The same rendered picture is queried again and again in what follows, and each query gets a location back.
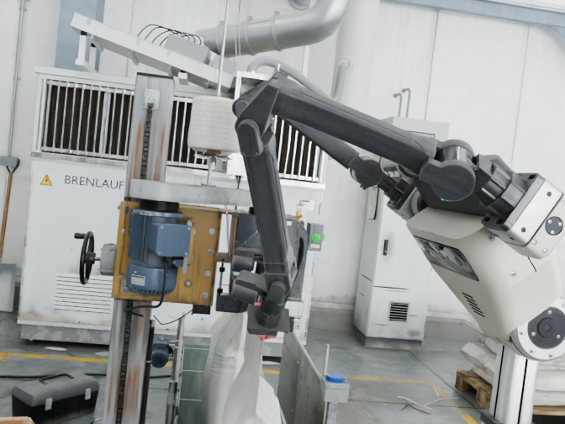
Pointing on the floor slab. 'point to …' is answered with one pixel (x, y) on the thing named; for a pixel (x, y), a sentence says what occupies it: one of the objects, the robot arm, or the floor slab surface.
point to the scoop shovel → (5, 263)
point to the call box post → (331, 412)
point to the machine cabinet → (58, 240)
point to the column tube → (157, 169)
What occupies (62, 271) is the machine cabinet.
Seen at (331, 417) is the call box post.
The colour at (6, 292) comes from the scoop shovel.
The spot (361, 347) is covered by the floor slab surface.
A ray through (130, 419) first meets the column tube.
